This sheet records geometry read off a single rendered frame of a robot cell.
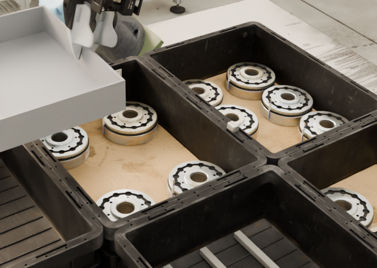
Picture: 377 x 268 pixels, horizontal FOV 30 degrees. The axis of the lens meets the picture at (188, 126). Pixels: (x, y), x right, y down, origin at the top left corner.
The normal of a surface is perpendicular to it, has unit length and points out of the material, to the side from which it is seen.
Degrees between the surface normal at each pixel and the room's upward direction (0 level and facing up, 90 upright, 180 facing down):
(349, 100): 90
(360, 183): 0
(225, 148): 90
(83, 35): 74
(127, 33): 57
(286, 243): 0
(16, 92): 2
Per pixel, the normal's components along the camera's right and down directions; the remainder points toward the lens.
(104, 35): -0.69, 0.09
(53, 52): 0.04, -0.80
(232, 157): -0.81, 0.30
